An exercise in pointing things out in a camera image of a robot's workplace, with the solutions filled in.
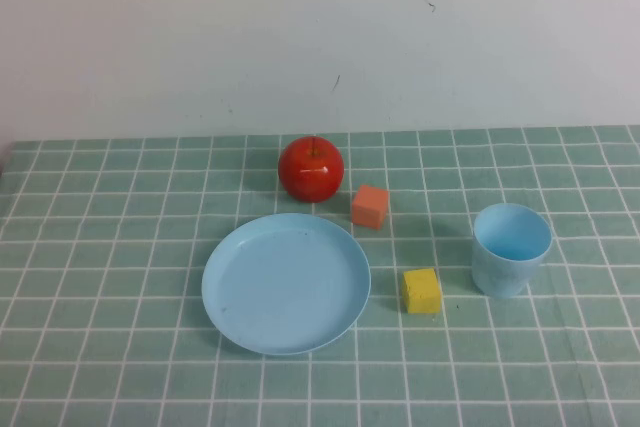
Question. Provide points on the light blue plastic cup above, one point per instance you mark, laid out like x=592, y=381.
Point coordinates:
x=502, y=272

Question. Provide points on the light blue plastic plate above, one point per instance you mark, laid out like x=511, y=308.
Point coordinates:
x=285, y=284

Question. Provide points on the red apple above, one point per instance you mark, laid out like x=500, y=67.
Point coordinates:
x=311, y=172

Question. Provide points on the orange foam cube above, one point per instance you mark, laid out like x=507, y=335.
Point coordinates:
x=369, y=206

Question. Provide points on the yellow foam cube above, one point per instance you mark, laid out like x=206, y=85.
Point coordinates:
x=421, y=292

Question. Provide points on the green white checked tablecloth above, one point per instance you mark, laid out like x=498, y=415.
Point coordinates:
x=125, y=257

